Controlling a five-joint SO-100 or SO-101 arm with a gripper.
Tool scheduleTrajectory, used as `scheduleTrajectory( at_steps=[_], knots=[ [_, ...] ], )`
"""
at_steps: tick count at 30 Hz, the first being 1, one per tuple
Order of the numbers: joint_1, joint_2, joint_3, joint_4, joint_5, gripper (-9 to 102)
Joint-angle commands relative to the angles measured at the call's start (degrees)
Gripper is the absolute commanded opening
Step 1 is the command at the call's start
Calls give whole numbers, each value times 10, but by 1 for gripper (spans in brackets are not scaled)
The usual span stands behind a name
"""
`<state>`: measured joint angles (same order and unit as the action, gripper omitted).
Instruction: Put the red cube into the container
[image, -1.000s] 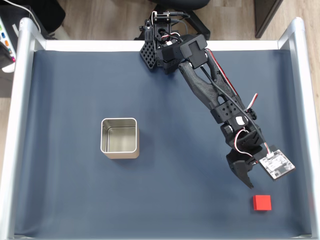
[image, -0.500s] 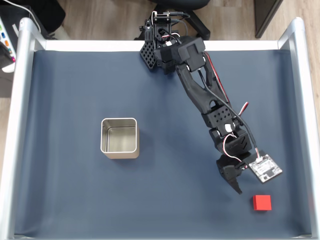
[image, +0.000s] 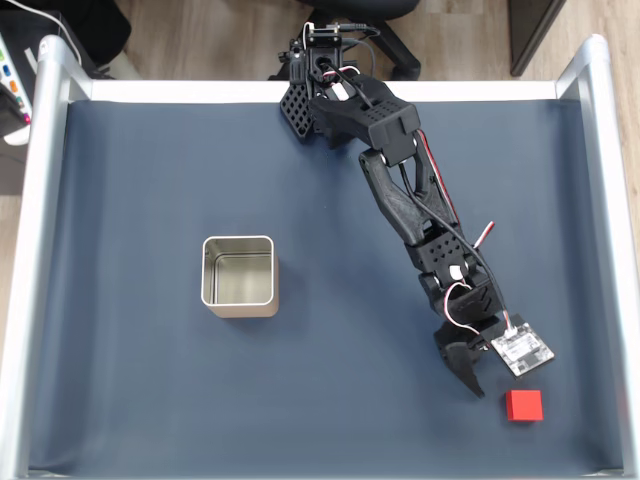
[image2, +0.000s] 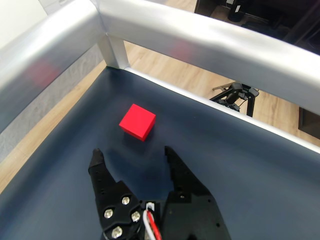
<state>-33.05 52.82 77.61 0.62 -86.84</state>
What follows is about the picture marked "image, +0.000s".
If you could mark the dark cabinet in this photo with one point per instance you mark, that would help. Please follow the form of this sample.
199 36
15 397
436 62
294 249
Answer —
535 30

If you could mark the silver table frame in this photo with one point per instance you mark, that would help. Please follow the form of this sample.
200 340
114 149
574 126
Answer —
45 150

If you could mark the blue table mat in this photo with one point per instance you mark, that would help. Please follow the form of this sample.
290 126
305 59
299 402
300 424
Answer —
150 400

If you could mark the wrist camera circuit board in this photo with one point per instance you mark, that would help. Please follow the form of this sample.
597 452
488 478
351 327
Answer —
522 350

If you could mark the red cube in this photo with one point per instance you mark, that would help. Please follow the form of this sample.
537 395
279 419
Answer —
524 406

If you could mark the white device with coloured buttons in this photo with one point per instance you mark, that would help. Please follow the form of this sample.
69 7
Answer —
12 100

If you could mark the square metal tin container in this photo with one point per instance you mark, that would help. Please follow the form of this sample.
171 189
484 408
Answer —
237 280

